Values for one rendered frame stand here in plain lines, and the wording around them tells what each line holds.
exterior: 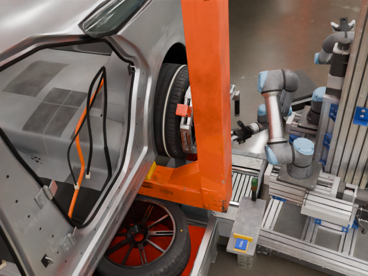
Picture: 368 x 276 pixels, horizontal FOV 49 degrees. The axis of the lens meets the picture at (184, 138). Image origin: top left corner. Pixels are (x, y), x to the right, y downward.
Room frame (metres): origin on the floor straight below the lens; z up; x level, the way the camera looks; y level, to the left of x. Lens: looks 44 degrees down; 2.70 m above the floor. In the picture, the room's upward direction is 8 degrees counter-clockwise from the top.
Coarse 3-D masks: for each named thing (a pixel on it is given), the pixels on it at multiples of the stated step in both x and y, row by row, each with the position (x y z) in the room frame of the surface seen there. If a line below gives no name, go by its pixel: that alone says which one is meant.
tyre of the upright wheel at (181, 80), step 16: (176, 64) 2.35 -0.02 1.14; (160, 80) 2.14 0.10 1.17; (176, 80) 2.12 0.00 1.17; (160, 96) 2.04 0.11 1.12; (176, 96) 2.01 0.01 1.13; (160, 112) 1.96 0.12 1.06; (160, 128) 1.92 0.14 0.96; (176, 128) 1.91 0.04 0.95; (160, 144) 1.90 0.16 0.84; (176, 144) 1.88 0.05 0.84
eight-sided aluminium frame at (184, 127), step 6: (186, 96) 2.03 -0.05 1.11; (186, 102) 2.00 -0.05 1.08; (192, 114) 1.96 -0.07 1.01; (180, 126) 1.90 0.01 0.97; (186, 126) 1.89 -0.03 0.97; (186, 132) 1.88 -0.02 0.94; (186, 144) 1.92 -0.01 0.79; (192, 144) 1.90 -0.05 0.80; (186, 150) 1.89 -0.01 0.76; (192, 150) 1.89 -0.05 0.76
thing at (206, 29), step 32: (192, 0) 1.55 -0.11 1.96; (224, 0) 1.59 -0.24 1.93; (192, 32) 1.56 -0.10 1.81; (224, 32) 1.58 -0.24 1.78; (192, 64) 1.56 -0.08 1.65; (224, 64) 1.56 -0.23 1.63; (192, 96) 1.57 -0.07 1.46; (224, 96) 1.55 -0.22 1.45; (224, 128) 1.53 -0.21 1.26; (224, 160) 1.51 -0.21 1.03; (224, 192) 1.51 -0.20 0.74
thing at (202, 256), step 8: (208, 224) 1.54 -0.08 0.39; (216, 224) 1.56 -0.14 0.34; (208, 232) 1.47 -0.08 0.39; (208, 240) 1.41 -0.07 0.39; (200, 248) 1.37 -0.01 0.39; (208, 248) 1.39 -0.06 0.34; (200, 256) 1.31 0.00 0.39; (200, 264) 1.25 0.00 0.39; (192, 272) 1.21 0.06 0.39; (200, 272) 1.22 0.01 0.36
